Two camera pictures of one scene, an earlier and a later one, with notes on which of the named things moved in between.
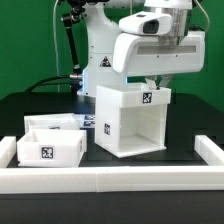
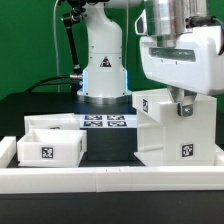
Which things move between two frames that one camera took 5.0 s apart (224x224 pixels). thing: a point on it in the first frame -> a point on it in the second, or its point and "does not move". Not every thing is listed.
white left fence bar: (8, 148) does not move
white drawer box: (52, 148) does not move
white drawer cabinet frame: (131, 118) -> (167, 138)
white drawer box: (64, 121) does not move
